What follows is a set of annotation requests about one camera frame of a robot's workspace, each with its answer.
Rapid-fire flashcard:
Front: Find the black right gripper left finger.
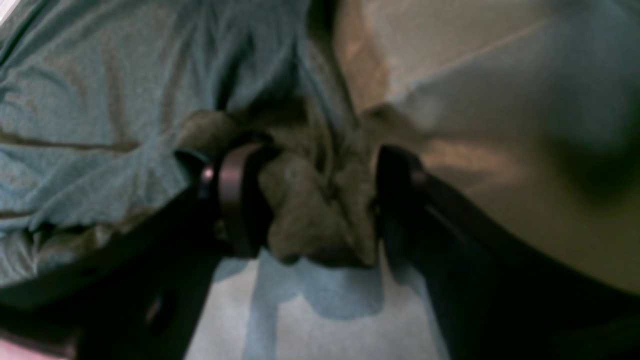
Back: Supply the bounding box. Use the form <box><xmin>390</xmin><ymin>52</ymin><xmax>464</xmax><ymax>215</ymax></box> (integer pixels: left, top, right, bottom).
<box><xmin>0</xmin><ymin>142</ymin><xmax>279</xmax><ymax>360</ymax></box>

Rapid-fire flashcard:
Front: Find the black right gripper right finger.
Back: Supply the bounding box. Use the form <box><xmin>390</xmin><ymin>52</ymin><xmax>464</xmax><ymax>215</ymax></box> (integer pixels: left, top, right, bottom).
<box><xmin>375</xmin><ymin>145</ymin><xmax>640</xmax><ymax>360</ymax></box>

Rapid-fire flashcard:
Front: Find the green long-sleeve T-shirt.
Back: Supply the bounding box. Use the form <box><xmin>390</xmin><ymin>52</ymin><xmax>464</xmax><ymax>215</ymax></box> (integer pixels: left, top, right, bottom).
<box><xmin>0</xmin><ymin>0</ymin><xmax>386</xmax><ymax>321</ymax></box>

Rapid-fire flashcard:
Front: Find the light green table cloth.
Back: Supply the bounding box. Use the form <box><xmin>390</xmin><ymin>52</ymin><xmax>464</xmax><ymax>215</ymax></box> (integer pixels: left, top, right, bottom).
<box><xmin>189</xmin><ymin>0</ymin><xmax>639</xmax><ymax>360</ymax></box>

